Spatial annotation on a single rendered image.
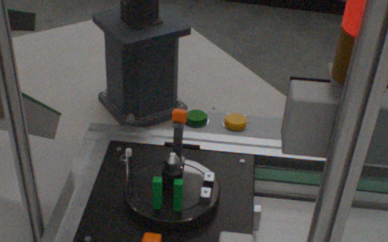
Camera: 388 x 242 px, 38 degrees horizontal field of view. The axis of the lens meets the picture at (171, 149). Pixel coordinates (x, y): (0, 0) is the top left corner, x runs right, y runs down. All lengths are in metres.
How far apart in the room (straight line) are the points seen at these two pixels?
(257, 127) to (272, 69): 2.16
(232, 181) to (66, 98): 0.52
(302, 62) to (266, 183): 2.38
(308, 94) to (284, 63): 2.66
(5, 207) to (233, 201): 0.40
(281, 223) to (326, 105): 0.36
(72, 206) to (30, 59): 0.65
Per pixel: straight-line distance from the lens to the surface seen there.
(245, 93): 1.28
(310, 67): 3.23
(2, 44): 0.69
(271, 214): 0.90
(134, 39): 1.04
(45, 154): 1.10
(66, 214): 0.83
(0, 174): 1.07
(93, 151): 0.94
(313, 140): 0.58
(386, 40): 0.50
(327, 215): 0.61
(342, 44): 0.54
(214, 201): 0.79
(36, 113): 0.85
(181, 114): 0.82
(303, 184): 0.92
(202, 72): 1.35
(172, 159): 0.77
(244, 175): 0.87
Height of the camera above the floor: 1.53
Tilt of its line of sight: 38 degrees down
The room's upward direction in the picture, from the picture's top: 1 degrees clockwise
